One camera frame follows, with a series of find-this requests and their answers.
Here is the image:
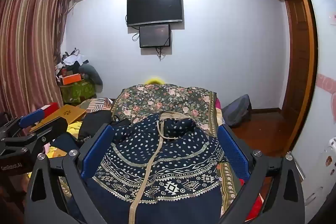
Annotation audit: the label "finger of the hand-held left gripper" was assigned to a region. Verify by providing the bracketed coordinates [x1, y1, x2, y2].
[26, 117, 69, 148]
[0, 108, 46, 139]

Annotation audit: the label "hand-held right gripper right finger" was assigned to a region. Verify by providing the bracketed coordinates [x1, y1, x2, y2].
[217, 124, 306, 224]

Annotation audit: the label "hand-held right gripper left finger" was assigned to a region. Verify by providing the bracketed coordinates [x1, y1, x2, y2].
[24, 124, 114, 224]

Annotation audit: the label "navy patterned dress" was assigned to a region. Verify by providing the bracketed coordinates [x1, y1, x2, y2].
[87, 111, 227, 224]

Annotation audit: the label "gold flat box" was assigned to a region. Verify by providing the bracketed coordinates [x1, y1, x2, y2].
[29, 104, 87, 134]

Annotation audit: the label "red box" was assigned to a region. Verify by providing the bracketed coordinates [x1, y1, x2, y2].
[41, 102, 60, 119]

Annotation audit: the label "yellow cloth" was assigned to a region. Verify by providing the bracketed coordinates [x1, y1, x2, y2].
[66, 121, 85, 138]

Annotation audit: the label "black garment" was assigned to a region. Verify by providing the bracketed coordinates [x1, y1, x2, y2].
[77, 110, 114, 141]

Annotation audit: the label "grey bag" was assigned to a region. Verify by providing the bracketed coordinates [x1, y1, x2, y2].
[221, 94, 253, 128]

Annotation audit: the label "green patterned cloth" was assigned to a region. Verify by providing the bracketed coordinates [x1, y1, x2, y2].
[59, 80, 96, 105]

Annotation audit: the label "striped cloth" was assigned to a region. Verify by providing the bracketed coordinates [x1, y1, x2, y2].
[79, 97, 114, 113]

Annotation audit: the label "orange box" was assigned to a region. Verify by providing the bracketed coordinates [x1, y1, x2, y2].
[60, 73, 82, 85]

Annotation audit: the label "multicoloured fleece blanket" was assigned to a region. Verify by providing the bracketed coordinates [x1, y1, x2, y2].
[215, 97, 264, 222]

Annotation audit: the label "grey garment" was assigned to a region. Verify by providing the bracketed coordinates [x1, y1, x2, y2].
[79, 64, 104, 88]

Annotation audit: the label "pile of white papers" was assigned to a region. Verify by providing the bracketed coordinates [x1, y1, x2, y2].
[61, 48, 85, 66]

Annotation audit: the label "striped pink curtain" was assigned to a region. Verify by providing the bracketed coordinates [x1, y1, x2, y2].
[0, 0, 73, 121]

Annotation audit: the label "green floral blanket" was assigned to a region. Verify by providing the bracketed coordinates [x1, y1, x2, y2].
[110, 84, 246, 214]

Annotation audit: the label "yellow round object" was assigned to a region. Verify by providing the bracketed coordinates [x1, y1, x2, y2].
[145, 76, 166, 86]

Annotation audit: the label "small black monitor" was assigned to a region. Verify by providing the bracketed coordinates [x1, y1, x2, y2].
[139, 24, 172, 48]

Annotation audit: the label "large black television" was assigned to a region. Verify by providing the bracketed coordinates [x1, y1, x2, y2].
[127, 0, 184, 27]

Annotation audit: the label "pink wall sticker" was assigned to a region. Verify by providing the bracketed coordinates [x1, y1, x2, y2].
[317, 72, 336, 123]

